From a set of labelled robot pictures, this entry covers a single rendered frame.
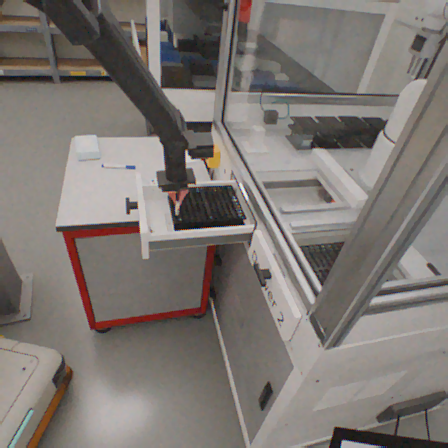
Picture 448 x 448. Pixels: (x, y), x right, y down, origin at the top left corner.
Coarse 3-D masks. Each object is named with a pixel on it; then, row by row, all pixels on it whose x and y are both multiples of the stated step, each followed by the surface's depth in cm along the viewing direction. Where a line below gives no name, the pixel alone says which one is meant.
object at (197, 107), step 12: (156, 0) 131; (156, 12) 134; (132, 24) 275; (156, 24) 137; (132, 36) 275; (156, 36) 139; (156, 48) 143; (156, 60) 146; (156, 72) 149; (168, 96) 158; (180, 96) 159; (192, 96) 160; (204, 96) 162; (180, 108) 163; (192, 108) 164; (204, 108) 166; (192, 120) 169; (204, 120) 170; (204, 132) 178
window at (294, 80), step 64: (256, 0) 87; (320, 0) 60; (384, 0) 45; (256, 64) 91; (320, 64) 61; (384, 64) 46; (256, 128) 94; (320, 128) 63; (384, 128) 47; (320, 192) 64; (320, 256) 66
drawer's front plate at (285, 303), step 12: (252, 240) 94; (264, 240) 89; (252, 252) 95; (264, 252) 86; (252, 264) 96; (264, 264) 87; (276, 264) 83; (276, 276) 80; (264, 288) 88; (276, 288) 80; (288, 288) 78; (276, 300) 81; (288, 300) 75; (276, 312) 82; (288, 312) 75; (276, 324) 82; (288, 324) 75; (288, 336) 78
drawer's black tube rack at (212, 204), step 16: (192, 192) 107; (208, 192) 108; (224, 192) 109; (192, 208) 105; (208, 208) 101; (224, 208) 102; (240, 208) 104; (176, 224) 99; (192, 224) 99; (208, 224) 100; (224, 224) 102; (240, 224) 102
